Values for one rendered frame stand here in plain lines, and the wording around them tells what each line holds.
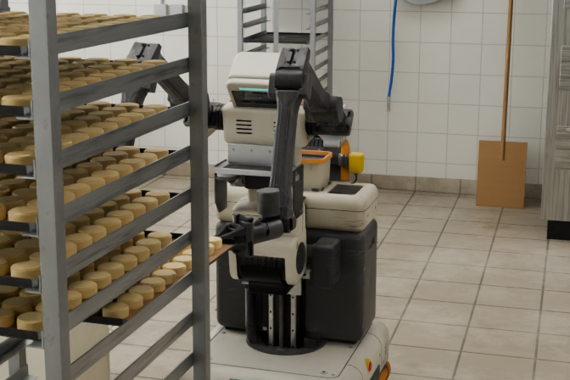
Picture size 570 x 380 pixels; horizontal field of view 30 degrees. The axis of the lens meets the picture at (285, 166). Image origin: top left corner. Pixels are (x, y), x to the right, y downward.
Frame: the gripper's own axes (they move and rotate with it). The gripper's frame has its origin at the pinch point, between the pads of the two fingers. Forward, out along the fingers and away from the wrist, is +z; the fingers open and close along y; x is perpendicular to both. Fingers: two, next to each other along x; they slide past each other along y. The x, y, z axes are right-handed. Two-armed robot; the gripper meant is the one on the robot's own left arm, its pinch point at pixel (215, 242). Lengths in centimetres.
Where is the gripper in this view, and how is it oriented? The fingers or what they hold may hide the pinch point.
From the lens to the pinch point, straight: 255.2
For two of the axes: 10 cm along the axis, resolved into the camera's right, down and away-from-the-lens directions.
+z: -7.3, 1.4, -6.7
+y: 0.0, -9.8, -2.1
